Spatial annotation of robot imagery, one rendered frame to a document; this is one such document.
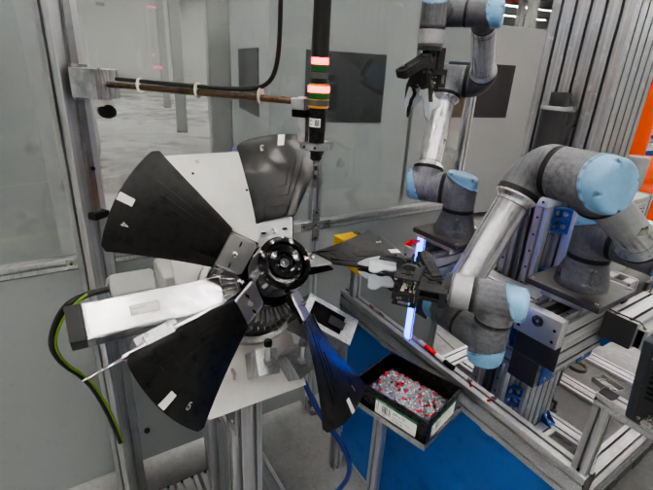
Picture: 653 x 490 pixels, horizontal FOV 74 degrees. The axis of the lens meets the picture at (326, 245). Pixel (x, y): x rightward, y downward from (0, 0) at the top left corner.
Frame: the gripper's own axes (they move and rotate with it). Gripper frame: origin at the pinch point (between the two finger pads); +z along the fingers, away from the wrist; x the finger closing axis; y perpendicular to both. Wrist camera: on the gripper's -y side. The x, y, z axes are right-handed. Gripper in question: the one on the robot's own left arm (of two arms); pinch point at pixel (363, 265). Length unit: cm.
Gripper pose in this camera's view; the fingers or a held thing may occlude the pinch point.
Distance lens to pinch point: 102.1
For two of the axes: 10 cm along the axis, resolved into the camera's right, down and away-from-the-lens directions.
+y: -3.7, 4.3, -8.3
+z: -9.3, -1.8, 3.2
